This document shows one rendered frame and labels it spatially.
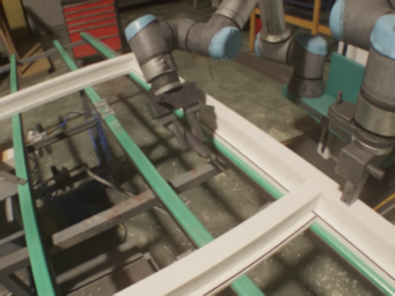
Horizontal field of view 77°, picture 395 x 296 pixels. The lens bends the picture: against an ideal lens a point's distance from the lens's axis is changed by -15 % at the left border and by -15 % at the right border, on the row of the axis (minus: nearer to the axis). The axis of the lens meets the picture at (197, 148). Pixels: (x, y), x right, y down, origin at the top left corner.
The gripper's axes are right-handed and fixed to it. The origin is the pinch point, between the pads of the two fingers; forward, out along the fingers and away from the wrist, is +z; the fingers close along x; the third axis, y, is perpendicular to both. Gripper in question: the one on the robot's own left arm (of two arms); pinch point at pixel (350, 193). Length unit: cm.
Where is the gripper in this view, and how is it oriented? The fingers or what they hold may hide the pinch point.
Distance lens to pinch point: 61.1
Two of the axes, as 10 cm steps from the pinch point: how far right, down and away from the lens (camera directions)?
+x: 8.4, -3.8, 4.0
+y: 5.4, 5.0, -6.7
